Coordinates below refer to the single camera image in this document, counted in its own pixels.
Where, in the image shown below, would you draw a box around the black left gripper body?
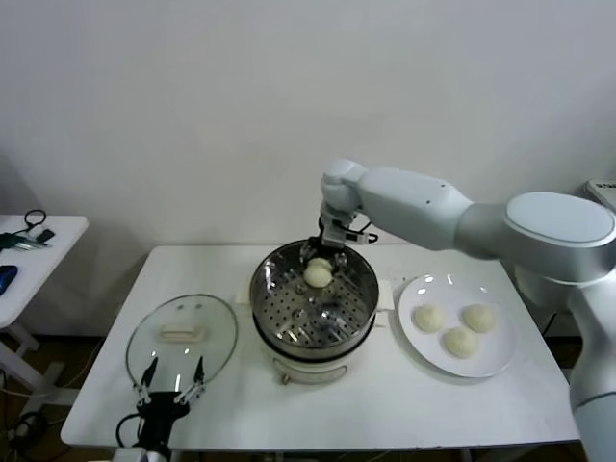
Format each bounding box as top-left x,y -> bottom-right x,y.
137,392 -> 193,456

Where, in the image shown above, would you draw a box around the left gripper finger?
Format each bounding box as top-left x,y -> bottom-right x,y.
132,354 -> 160,403
175,354 -> 208,405

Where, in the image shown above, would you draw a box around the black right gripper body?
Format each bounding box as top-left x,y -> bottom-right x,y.
307,216 -> 344,261

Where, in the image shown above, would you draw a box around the white steamed baozi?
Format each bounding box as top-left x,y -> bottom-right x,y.
303,258 -> 333,289
412,303 -> 445,334
463,303 -> 496,333
442,326 -> 479,360

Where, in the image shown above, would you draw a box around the glass lid with white handle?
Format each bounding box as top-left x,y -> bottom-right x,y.
125,293 -> 240,389

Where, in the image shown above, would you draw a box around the steel steamer basket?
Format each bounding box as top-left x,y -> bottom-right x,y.
248,239 -> 380,351

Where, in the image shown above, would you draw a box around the white round plate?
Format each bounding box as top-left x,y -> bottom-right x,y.
397,273 -> 517,378

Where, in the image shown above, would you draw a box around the white side table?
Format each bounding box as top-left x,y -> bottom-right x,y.
0,215 -> 90,400

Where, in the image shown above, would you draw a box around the blue object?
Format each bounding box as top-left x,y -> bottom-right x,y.
0,265 -> 19,295

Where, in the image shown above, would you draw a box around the green tool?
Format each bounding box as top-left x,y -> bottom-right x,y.
0,232 -> 49,252

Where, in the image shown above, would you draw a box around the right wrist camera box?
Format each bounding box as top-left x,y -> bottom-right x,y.
321,221 -> 379,247

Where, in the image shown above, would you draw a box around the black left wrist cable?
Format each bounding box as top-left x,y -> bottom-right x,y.
116,412 -> 145,451

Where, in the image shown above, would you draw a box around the beige floor cable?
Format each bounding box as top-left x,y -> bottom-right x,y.
0,336 -> 105,398

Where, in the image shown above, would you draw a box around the black floor cables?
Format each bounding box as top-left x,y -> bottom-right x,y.
7,411 -> 49,444

